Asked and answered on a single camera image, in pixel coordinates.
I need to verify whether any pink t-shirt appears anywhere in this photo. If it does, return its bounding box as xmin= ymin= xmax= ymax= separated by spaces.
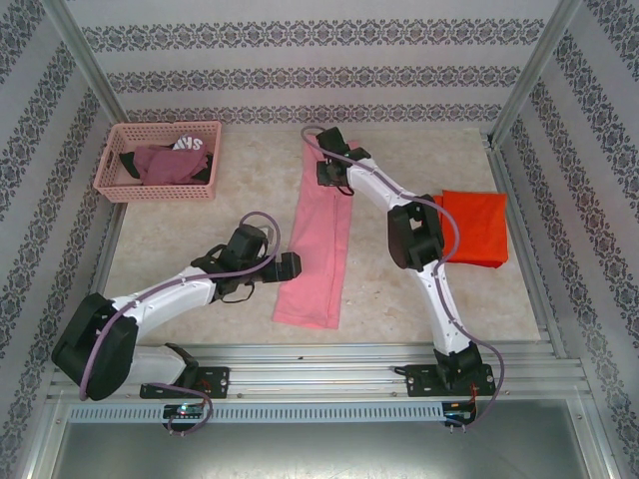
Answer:
xmin=272 ymin=141 xmax=367 ymax=330

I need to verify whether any pink plastic lattice basket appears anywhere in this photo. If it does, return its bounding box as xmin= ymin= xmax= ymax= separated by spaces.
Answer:
xmin=93 ymin=120 xmax=224 ymax=204

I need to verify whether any maroon t-shirt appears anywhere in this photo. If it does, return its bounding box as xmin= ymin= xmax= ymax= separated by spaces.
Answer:
xmin=132 ymin=144 xmax=211 ymax=187

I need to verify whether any purple garment with white letters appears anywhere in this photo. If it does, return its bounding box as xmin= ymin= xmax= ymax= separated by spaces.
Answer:
xmin=169 ymin=133 xmax=209 ymax=154

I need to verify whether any folded orange-red t-shirt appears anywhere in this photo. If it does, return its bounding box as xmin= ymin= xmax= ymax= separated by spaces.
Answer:
xmin=431 ymin=189 xmax=510 ymax=269

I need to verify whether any left controller circuit board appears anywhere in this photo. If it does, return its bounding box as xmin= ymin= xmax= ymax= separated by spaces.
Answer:
xmin=163 ymin=403 xmax=206 ymax=420

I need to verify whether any controller circuit board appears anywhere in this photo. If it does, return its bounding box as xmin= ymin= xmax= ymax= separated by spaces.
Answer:
xmin=443 ymin=401 xmax=478 ymax=425
xmin=163 ymin=403 xmax=206 ymax=420

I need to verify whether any grey metal sheet panel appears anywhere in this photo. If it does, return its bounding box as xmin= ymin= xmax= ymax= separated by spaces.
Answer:
xmin=49 ymin=422 xmax=613 ymax=479

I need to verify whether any right controller circuit board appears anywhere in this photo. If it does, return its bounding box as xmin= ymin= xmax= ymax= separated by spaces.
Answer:
xmin=443 ymin=401 xmax=478 ymax=425

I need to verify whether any thin black left gripper cable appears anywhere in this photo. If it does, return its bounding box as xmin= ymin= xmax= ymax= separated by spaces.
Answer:
xmin=219 ymin=282 xmax=257 ymax=305

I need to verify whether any aluminium rail frame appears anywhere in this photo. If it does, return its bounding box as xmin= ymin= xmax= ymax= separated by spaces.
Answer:
xmin=47 ymin=341 xmax=588 ymax=403

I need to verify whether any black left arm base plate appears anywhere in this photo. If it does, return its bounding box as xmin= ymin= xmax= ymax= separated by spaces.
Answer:
xmin=139 ymin=366 xmax=231 ymax=400

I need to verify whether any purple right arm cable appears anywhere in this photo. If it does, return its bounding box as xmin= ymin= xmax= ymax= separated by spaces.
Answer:
xmin=300 ymin=125 xmax=506 ymax=431

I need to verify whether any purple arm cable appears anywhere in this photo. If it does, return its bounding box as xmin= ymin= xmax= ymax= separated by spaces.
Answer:
xmin=300 ymin=125 xmax=506 ymax=431
xmin=78 ymin=212 xmax=282 ymax=436

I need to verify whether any slotted grey cable duct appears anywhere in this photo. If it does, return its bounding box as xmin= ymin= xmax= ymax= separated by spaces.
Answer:
xmin=67 ymin=402 xmax=445 ymax=424

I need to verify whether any aluminium table side rail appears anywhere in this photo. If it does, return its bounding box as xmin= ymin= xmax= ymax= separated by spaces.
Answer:
xmin=486 ymin=130 xmax=569 ymax=360
xmin=68 ymin=202 xmax=129 ymax=363

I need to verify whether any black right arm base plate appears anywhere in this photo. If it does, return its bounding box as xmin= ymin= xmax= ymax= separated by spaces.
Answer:
xmin=404 ymin=363 xmax=495 ymax=399

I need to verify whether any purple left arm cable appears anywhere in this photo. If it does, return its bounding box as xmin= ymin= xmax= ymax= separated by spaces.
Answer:
xmin=78 ymin=212 xmax=282 ymax=436

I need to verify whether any aluminium corner post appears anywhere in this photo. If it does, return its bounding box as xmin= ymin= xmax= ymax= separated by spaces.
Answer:
xmin=486 ymin=0 xmax=591 ymax=151
xmin=47 ymin=0 xmax=132 ymax=151

